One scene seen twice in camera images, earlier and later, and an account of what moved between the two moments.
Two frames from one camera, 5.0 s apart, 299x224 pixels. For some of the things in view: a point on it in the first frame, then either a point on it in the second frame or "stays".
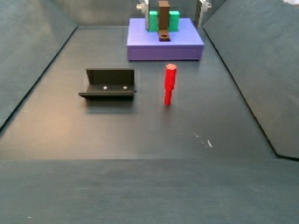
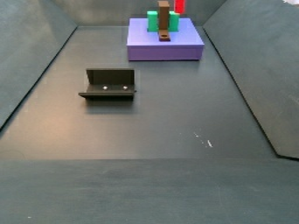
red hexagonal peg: (169, 81) to (180, 6)
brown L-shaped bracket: (163, 21) stays
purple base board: (144, 46) stays
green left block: (153, 21) stays
